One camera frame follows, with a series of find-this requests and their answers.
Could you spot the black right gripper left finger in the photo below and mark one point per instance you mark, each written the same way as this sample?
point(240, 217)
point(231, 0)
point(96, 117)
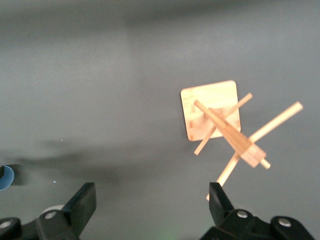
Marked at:
point(75, 207)

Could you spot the wooden mug tree rack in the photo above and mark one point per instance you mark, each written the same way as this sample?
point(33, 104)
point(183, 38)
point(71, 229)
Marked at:
point(212, 95)

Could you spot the light blue cup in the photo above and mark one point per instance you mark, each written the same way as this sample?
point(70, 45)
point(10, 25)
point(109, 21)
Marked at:
point(8, 180)

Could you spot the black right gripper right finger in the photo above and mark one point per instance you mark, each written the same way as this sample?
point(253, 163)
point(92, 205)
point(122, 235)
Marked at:
point(225, 212)

